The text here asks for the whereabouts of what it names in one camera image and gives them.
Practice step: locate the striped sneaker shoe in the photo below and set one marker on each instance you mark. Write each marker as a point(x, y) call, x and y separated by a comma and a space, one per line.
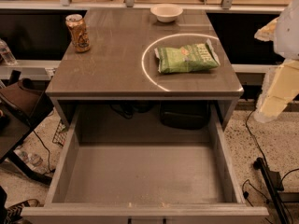
point(12, 214)

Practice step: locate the black office chair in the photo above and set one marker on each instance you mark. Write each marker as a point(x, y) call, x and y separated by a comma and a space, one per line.
point(23, 107)

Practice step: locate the white bowl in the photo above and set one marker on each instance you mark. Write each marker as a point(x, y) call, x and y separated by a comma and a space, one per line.
point(166, 12)

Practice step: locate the grey open top drawer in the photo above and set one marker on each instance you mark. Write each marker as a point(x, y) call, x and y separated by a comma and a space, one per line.
point(136, 171)

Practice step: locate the plastic bottle on floor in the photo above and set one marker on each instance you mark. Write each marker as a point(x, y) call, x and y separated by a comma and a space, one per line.
point(32, 160)

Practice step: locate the green chip bag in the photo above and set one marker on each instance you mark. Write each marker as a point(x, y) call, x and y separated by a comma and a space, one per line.
point(187, 59)

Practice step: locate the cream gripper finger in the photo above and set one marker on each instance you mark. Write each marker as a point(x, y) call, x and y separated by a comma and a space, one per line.
point(266, 33)
point(280, 87)

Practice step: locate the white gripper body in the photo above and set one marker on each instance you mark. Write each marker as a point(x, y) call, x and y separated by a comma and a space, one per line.
point(288, 32)

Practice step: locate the clear plastic water bottle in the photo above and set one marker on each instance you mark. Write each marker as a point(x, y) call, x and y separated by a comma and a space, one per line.
point(6, 53)

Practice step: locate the orange soda can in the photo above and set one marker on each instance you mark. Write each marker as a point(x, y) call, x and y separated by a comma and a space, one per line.
point(77, 27)

